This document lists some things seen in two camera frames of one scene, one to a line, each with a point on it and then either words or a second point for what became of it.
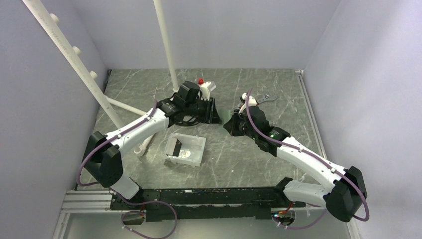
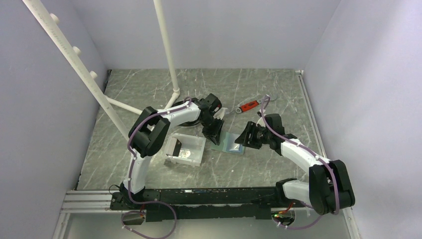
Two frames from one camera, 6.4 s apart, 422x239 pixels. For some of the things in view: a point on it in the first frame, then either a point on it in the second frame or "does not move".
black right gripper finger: [213, 115] -> [213, 131]
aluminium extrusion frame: [83, 201] does not move
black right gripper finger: [232, 126] -> [245, 138]
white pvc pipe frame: [49, 23] does not move
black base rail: [171, 204] does not move
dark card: [177, 148] does not move
